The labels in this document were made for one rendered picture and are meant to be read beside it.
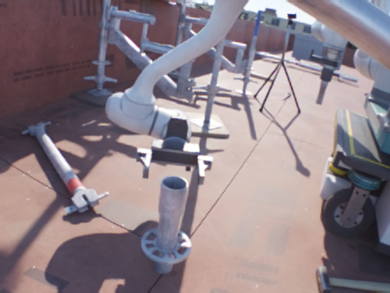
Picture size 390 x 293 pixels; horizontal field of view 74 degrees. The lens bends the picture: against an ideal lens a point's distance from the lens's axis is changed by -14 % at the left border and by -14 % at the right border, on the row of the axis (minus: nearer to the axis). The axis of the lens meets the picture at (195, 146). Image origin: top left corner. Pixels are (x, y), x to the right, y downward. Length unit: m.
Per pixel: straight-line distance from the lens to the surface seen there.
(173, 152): 0.79
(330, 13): 0.66
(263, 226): 1.01
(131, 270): 0.79
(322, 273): 0.90
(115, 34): 1.92
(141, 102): 0.91
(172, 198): 0.61
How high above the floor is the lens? 0.60
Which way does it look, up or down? 25 degrees down
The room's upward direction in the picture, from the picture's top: 10 degrees clockwise
